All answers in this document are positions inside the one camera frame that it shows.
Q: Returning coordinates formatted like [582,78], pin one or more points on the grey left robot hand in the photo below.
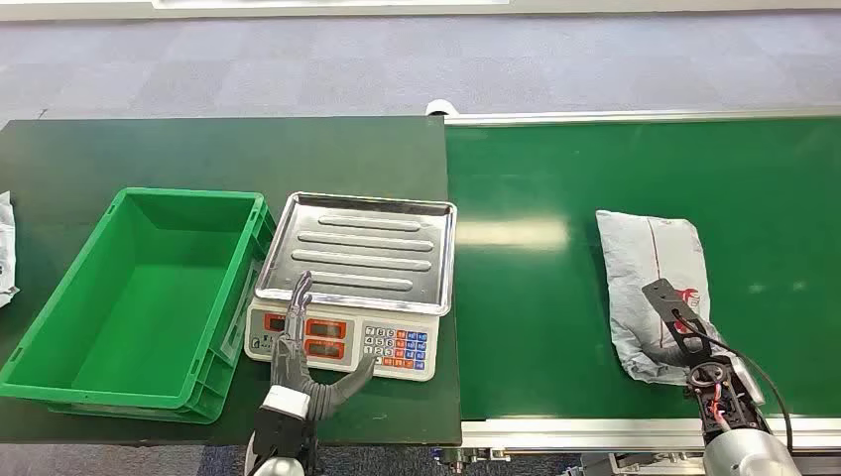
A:
[292,368]

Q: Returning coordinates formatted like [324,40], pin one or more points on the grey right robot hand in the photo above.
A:
[677,328]

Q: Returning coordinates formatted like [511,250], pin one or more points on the grey plastic mailer package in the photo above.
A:
[637,263]

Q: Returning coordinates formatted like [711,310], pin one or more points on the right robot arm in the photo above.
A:
[749,457]

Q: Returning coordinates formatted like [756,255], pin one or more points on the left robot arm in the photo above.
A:
[279,439]

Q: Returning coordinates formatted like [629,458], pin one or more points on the green conveyor belt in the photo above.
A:
[525,296]

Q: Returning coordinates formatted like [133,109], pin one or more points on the white conveyor end cap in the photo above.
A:
[437,107]

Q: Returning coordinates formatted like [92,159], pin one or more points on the white plastic mailer package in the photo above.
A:
[5,263]

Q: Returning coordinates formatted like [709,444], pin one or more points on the white electronic scale body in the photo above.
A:
[353,359]

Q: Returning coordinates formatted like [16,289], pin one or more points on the steel scale tray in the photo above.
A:
[368,249]

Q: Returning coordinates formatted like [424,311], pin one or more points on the green plastic crate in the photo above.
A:
[131,296]

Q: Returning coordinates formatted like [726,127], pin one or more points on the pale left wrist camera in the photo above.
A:
[286,401]

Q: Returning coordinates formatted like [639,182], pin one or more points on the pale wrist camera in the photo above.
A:
[749,385]
[286,401]

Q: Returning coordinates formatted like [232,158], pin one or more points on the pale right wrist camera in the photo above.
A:
[749,385]

